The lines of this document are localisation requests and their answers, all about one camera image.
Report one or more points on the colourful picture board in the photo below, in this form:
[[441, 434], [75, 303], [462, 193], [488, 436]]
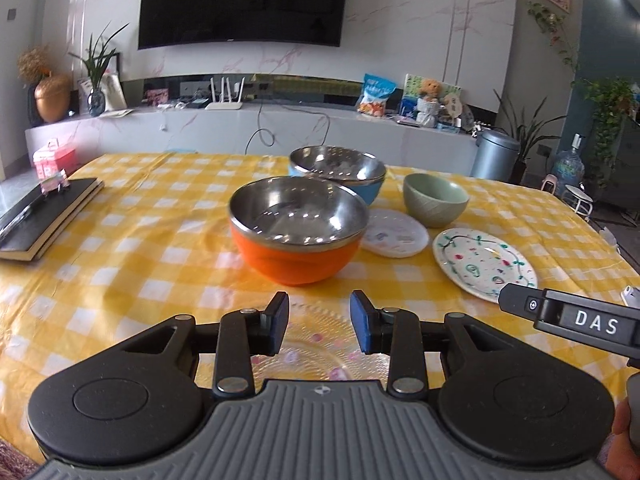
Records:
[[410, 90]]

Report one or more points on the small pink toy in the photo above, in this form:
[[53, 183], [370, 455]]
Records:
[[54, 184]]

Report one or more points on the blue water jug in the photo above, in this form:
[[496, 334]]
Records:
[[567, 167]]

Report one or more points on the orange steel bowl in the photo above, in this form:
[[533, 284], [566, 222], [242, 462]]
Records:
[[295, 265]]

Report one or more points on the green leafy plant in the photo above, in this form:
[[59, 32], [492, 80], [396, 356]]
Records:
[[97, 62]]

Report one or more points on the white marble tv cabinet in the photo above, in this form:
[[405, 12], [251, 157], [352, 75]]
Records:
[[200, 132]]

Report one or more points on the thin black book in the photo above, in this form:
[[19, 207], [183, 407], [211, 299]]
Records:
[[25, 210]]

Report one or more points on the black notebook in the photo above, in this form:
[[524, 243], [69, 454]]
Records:
[[60, 220]]

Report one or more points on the pink house-shaped box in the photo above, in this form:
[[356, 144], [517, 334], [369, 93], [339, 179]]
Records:
[[55, 157]]

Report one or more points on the white router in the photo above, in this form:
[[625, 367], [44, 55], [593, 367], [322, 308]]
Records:
[[225, 105]]

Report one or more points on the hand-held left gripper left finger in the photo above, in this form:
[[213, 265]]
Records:
[[281, 322]]

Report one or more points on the blue glass vase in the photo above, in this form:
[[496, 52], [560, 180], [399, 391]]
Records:
[[96, 102]]

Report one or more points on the small white sticker plate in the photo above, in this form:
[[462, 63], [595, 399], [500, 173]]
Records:
[[395, 235]]

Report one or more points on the person's right hand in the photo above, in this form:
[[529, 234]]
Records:
[[621, 417]]

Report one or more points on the white plastic bag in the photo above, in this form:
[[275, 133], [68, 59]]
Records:
[[607, 236]]

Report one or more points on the bushy green plant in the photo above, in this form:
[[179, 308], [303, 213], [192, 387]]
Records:
[[607, 105]]

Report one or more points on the blue steel bowl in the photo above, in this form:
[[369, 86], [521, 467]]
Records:
[[335, 162]]

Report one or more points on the potted long-leaf plant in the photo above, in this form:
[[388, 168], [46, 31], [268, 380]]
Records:
[[525, 135]]

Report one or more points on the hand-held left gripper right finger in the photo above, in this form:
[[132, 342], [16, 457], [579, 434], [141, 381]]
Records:
[[360, 322]]

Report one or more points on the large white vine-painted plate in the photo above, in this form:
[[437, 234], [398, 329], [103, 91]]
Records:
[[480, 265]]

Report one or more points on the small white object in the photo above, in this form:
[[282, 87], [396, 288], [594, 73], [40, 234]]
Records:
[[631, 296]]

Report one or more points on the pink stool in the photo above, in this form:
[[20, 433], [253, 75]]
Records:
[[550, 182]]

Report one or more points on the hanging vine plant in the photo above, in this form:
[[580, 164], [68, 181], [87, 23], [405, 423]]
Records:
[[550, 25]]

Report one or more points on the black television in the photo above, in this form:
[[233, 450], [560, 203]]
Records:
[[240, 0]]

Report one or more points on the yellow checkered tablecloth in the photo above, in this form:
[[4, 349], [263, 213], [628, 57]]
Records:
[[150, 260]]

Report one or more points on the green ceramic bowl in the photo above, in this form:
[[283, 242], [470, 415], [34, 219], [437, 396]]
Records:
[[435, 210]]

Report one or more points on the clear glass plate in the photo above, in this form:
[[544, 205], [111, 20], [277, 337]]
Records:
[[320, 355]]

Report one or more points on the white round stool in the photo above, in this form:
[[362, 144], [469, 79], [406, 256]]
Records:
[[577, 197]]

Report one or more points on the golden acorn vase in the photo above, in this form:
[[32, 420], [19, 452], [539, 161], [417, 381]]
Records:
[[51, 100]]

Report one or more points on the grey trash can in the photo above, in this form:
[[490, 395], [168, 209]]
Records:
[[492, 157]]

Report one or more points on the blue snack bag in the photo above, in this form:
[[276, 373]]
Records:
[[377, 95]]

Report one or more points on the dried flower bunch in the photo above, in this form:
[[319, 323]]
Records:
[[34, 62]]

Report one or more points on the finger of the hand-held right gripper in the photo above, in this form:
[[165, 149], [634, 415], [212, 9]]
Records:
[[520, 301]]

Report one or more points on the teddy bear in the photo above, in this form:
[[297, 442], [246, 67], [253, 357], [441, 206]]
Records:
[[430, 100]]

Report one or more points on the mauve patterned cloth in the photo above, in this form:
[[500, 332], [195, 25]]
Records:
[[12, 460]]

